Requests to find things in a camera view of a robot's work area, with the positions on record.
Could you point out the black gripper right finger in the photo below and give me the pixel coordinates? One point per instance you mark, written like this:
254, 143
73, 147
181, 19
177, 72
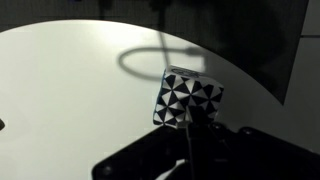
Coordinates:
253, 156

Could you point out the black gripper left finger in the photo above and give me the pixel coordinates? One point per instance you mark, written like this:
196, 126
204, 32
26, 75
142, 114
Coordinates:
143, 156

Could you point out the black white triangle pattern block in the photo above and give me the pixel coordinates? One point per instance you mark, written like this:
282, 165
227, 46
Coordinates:
186, 96

